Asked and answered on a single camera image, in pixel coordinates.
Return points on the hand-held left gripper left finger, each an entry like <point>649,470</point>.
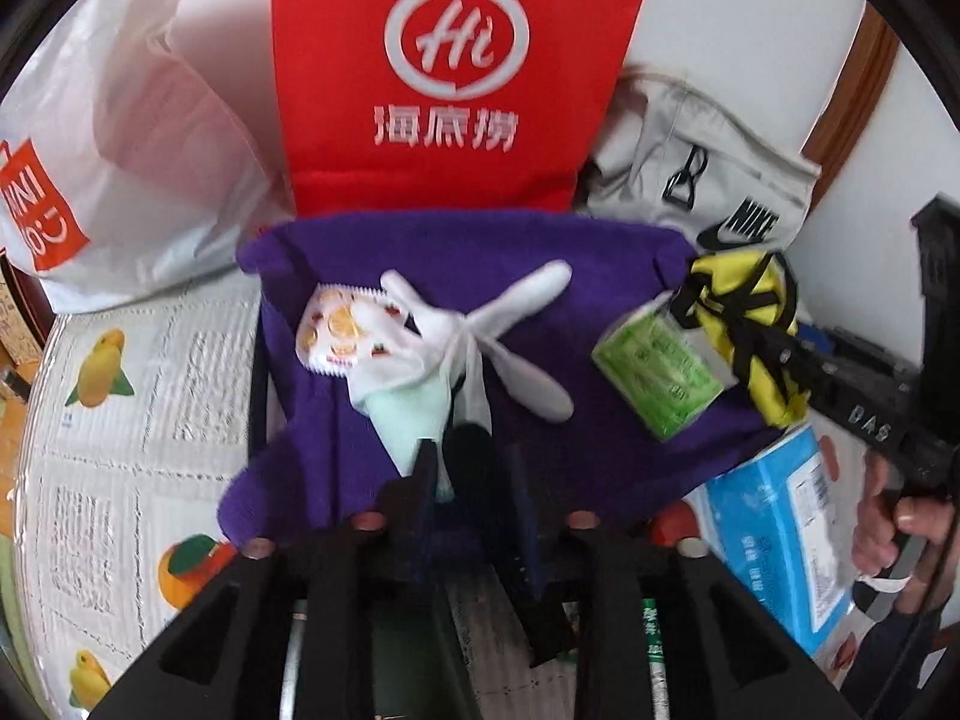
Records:
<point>420,495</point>

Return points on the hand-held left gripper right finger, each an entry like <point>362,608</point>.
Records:
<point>529,517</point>

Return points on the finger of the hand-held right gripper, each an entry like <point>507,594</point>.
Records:
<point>780,360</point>

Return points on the yellow mesh bag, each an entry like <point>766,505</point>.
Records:
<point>769,292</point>

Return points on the light green tissue packet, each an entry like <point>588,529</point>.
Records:
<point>652,367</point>

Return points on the dark green snack packet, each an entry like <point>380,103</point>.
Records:
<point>654,637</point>

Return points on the snack packet with coins print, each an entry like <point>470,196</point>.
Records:
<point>337,330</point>

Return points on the purple fabric storage tray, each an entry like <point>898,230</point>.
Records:
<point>450,270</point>

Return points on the person's right hand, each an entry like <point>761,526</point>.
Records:
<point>874,517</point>

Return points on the blue tissue pack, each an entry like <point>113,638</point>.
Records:
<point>780,540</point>

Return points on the grey waist bag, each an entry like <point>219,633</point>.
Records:
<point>652,135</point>

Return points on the red paper bag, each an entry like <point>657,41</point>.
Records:
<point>337,90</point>

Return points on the white plastic shopping bag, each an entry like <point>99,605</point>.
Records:
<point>150,165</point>

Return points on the wooden door frame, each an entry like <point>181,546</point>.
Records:
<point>855,90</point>

